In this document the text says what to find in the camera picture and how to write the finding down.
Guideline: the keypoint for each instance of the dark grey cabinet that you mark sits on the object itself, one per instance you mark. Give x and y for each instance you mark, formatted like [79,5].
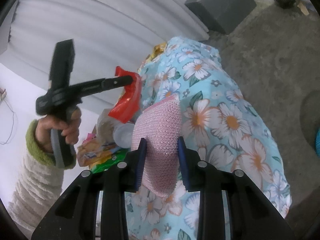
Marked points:
[225,7]

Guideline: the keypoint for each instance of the cardboard scrap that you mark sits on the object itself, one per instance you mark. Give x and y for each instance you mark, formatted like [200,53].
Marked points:
[303,8]

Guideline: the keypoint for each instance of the clear plastic bag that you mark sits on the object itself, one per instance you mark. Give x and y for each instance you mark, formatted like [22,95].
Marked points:
[105,127]

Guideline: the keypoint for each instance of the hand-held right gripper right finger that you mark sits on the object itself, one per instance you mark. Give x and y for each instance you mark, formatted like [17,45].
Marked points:
[182,160]

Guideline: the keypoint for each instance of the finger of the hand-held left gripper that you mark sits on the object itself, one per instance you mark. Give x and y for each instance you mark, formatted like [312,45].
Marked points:
[105,83]

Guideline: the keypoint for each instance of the orange yellow snack packet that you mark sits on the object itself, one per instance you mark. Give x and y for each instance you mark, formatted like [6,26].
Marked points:
[92,151]

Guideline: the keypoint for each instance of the blue floral blanket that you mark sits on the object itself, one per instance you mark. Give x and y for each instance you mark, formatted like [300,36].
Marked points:
[225,105]

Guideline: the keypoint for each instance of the pink bubble wrap pouch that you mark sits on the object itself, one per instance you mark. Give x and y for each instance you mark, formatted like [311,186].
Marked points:
[160,130]

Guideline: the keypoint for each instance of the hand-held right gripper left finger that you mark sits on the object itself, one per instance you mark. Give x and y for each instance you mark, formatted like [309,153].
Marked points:
[141,160]

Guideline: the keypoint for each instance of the green snack packet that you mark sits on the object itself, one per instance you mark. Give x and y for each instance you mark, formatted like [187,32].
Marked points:
[107,162]

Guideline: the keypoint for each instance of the white strawberry yogurt bottle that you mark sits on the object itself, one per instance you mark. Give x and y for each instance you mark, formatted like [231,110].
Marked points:
[122,135]

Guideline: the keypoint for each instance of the white curtain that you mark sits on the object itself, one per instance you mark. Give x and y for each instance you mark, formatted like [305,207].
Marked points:
[100,17]

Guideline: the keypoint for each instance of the red snack wrapper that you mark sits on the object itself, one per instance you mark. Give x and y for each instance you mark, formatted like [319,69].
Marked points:
[126,102]

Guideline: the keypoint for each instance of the person's left forearm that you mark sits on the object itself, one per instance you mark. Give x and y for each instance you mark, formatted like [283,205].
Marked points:
[35,185]

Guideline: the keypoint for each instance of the person's left hand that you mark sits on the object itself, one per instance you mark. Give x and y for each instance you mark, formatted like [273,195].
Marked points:
[42,132]

